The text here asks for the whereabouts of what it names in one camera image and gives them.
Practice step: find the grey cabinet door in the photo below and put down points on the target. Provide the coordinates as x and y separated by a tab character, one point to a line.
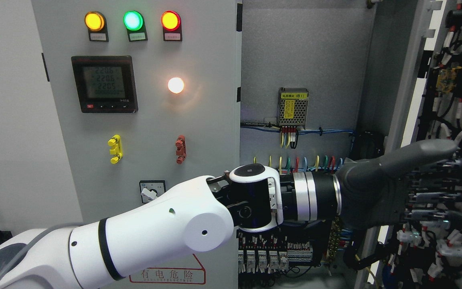
206	112
447	120

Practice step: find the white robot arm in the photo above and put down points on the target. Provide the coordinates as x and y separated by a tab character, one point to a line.
197	215

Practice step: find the red terminal connector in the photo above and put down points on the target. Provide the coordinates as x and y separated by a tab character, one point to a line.
180	149

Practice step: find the metal mesh power supply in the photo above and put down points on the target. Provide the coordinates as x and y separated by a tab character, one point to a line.
292	106

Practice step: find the white glowing indicator lamp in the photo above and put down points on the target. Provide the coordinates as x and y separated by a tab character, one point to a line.
176	85

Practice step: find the grey cabinet body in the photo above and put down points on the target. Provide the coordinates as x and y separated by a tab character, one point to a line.
349	57

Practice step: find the yellow terminal connector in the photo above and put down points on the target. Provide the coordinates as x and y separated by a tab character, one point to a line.
115	150

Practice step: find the red electric hazard sticker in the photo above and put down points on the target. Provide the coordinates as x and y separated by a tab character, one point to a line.
186	271

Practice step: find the red indicator lamp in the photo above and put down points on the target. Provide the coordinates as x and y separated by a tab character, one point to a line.
172	26

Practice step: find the black digital power meter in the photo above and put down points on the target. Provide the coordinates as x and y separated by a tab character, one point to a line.
105	83

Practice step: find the brass right terminal bar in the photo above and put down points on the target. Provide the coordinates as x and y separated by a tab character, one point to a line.
334	239

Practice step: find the green indicator lamp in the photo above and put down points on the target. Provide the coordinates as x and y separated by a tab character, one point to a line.
135	26

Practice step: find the yellow indicator lamp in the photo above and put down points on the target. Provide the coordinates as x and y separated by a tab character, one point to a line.
96	25

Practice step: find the white rotary selector switch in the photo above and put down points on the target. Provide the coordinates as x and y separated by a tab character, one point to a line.
151	190

